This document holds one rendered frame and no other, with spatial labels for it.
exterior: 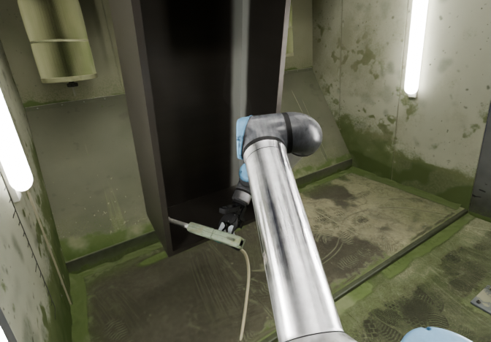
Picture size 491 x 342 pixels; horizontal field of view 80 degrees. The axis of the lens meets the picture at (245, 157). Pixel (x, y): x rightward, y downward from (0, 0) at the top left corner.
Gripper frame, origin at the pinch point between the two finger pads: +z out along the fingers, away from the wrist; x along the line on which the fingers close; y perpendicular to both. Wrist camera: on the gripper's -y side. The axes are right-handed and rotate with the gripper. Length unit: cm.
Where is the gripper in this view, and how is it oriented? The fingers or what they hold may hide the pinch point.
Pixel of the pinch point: (221, 240)
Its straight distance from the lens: 141.3
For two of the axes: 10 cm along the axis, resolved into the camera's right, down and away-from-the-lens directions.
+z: -3.6, 8.6, -3.6
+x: -8.3, -1.2, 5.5
